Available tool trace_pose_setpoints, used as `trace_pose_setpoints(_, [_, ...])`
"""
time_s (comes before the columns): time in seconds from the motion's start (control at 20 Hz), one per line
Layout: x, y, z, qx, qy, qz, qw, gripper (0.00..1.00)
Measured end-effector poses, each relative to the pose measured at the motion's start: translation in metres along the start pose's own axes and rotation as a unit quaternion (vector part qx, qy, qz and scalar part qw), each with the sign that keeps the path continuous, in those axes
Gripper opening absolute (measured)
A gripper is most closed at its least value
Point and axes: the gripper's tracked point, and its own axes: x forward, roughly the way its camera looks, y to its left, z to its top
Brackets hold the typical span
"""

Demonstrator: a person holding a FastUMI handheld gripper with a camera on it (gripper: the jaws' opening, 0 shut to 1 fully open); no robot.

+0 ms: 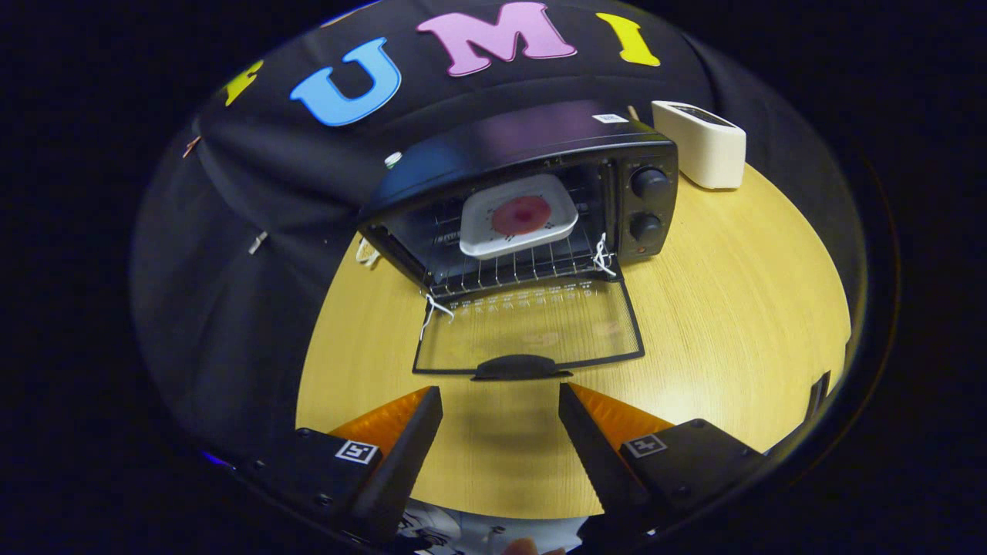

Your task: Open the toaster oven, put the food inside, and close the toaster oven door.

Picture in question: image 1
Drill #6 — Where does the white string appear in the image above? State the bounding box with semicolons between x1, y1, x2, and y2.
591;232;618;278
419;293;456;341

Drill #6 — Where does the round pink food slice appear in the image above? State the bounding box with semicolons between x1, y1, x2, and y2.
491;195;553;237

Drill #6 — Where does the dark angular object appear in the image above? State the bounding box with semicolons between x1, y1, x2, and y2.
805;371;833;422

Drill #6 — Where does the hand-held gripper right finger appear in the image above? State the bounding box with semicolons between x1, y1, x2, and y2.
558;382;770;533

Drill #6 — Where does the white slot toaster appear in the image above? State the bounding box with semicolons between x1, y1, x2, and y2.
652;100;747;190

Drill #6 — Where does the black toaster oven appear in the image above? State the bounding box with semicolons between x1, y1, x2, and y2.
356;100;681;382

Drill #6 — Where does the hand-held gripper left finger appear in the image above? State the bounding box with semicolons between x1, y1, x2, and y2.
235;385;444;547

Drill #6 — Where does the white square cherry-print plate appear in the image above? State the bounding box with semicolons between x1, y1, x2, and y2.
460;173;579;261

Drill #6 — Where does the person's white printed shirt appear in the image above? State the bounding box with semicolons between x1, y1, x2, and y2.
397;499;591;555

